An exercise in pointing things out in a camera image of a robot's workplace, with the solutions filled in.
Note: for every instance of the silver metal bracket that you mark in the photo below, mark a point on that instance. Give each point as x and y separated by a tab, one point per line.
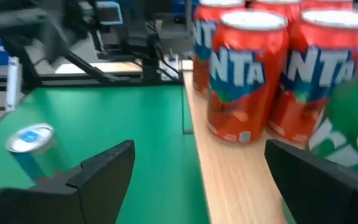
171	67

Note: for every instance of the wooden shelf with black legs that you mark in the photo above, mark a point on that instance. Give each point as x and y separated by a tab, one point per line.
235	174

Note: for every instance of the green table mat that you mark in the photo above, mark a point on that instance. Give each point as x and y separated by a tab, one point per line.
120	118

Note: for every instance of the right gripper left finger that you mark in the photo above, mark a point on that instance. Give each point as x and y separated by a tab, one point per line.
98	193

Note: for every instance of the silver aluminium post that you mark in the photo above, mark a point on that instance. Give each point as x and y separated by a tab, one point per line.
12	84

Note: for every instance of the green Sprite can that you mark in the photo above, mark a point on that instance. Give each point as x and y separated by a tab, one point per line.
350	118

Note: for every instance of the blue Red Bull can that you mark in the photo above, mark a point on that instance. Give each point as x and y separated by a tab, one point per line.
36	155

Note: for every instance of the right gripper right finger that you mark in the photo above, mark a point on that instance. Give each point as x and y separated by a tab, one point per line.
315	193

